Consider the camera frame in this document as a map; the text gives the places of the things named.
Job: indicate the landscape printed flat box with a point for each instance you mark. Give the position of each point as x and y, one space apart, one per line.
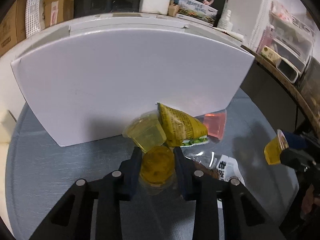
197 10

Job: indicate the white foam box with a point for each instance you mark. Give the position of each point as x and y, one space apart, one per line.
155 1

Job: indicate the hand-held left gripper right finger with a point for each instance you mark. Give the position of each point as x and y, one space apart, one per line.
181 172

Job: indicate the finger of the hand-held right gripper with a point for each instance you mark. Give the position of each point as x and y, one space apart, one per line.
297 141
292 158

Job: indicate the white framed black device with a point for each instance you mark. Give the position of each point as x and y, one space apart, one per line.
287 71

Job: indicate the clear packet of brown snack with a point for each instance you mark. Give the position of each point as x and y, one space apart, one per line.
220 167

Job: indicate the yellow cheese-shaped box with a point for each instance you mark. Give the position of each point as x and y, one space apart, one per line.
270 55

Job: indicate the polka-dot paper bag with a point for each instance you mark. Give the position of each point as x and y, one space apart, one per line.
33 10

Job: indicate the small brown cardboard box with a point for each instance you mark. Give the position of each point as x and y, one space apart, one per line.
58 8

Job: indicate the white plastic bottle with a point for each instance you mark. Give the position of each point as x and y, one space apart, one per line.
224 20

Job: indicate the white cardboard box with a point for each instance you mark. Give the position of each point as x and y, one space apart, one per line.
120 80

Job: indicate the small toy figure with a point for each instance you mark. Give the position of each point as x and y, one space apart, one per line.
173 6

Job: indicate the clear plastic drawer unit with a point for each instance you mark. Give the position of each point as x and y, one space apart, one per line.
292 35

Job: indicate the large brown cardboard box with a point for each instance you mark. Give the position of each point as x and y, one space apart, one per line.
11 27

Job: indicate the pale yellow jelly cup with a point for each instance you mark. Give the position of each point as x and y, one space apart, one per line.
146 136

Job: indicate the brown wooden side table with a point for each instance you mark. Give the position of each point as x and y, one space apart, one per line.
280 100

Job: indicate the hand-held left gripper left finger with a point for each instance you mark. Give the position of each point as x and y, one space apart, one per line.
133 172

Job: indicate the white tube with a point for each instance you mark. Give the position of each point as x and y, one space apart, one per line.
233 35

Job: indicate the olive triangular snack packet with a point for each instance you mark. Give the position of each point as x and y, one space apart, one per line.
180 127

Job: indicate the amber jelly cup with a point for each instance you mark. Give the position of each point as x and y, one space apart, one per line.
157 165

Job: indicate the cream armchair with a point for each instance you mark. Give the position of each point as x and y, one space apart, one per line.
6 127

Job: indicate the person's right hand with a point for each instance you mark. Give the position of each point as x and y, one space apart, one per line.
311 200

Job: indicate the pink jelly cup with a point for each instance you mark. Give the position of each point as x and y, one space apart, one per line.
215 126

